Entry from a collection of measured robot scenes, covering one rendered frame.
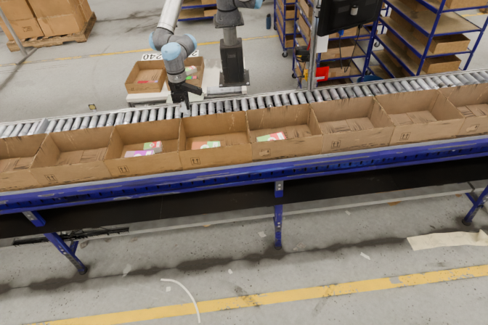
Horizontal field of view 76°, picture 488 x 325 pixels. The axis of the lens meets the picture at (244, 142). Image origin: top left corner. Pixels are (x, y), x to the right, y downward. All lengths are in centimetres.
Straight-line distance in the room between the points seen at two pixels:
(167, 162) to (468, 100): 190
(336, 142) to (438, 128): 57
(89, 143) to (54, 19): 419
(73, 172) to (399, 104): 195
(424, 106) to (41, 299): 289
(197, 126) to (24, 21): 480
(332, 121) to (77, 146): 160
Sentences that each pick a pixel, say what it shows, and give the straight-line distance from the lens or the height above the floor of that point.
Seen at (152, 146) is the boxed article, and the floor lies 93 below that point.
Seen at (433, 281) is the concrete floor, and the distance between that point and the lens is 263.
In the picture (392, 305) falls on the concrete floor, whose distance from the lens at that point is 246.
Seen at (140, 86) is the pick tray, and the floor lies 82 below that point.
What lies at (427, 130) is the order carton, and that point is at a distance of 202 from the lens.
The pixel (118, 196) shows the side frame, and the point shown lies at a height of 82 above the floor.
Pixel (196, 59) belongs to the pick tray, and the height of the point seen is 82.
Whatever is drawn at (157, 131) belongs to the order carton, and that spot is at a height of 97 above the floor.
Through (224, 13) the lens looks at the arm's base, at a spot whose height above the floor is 134.
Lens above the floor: 220
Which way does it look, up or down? 43 degrees down
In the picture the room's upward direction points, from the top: 5 degrees counter-clockwise
